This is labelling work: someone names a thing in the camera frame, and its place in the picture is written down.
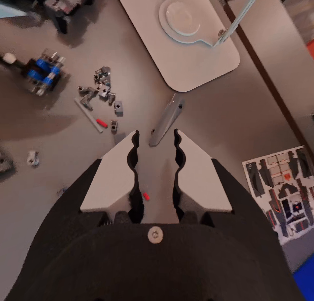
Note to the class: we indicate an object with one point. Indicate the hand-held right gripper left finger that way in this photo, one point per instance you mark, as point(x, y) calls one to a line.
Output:
point(110, 181)

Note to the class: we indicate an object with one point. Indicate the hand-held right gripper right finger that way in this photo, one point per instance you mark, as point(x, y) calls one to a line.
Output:
point(201, 183)

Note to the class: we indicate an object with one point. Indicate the silver curved lego panel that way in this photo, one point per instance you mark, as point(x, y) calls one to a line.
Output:
point(166, 119)

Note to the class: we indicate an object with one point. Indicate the blue and grey lego subassembly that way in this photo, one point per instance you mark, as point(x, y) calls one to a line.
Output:
point(41, 73)

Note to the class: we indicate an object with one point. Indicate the partly built lego car model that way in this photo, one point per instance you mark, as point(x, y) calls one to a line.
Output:
point(66, 4)

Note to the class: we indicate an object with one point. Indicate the light grey lego axle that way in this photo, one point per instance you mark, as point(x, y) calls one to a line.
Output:
point(88, 115)

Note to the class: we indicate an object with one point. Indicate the light grey lego axle connector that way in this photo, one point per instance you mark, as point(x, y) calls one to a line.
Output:
point(33, 157)

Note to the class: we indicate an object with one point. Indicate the pile of dark grey lego connectors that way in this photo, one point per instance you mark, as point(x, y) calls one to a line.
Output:
point(104, 92)

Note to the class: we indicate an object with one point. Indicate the sticker sheet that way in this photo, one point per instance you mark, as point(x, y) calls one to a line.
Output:
point(282, 183)

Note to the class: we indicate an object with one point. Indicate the blue plastic bin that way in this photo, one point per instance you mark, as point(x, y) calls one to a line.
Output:
point(306, 281)

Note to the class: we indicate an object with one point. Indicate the red storage bin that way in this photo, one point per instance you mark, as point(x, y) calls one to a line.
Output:
point(311, 49)

